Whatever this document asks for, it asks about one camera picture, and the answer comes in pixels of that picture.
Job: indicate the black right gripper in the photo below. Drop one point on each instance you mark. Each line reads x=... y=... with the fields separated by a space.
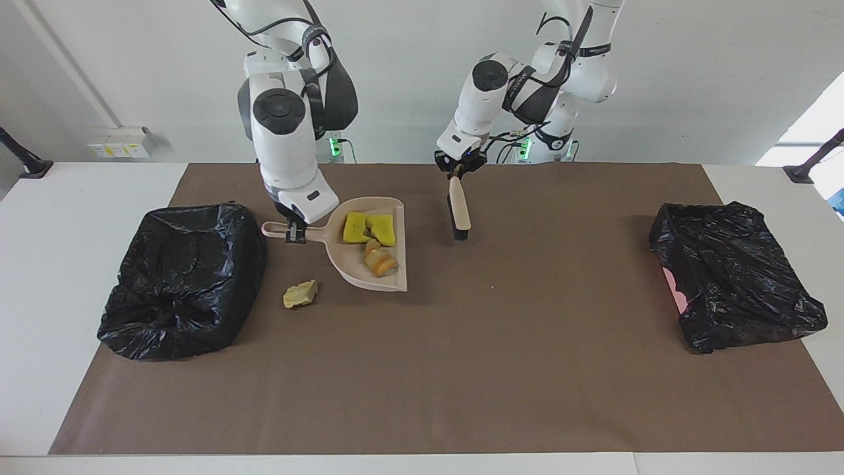
x=289 y=218

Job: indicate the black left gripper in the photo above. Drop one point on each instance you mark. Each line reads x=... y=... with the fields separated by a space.
x=460 y=165

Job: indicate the beige hand brush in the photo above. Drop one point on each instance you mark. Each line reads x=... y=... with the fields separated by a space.
x=459 y=211

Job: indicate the yellow sponge piece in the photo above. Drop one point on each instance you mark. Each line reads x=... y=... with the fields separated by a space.
x=384 y=231
x=355 y=227

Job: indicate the pale yellow scrap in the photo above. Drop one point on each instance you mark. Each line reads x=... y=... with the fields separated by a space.
x=301 y=294

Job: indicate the beige plastic dustpan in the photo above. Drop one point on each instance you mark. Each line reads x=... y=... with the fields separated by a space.
x=356 y=267

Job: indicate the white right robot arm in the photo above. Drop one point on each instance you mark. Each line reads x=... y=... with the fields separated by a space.
x=283 y=152

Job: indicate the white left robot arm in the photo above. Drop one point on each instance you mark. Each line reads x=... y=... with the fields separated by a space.
x=481 y=99

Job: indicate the black bag lined pink bin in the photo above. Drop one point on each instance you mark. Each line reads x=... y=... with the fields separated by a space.
x=732 y=277

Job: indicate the brown table mat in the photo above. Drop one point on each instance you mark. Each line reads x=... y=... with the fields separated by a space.
x=395 y=409

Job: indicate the black clamp stand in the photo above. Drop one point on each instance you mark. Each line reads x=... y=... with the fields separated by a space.
x=33 y=166
x=801 y=173

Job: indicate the blue object at table edge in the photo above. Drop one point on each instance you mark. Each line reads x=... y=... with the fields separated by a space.
x=839 y=202

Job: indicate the white wall socket box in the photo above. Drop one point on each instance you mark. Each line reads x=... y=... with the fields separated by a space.
x=119 y=142

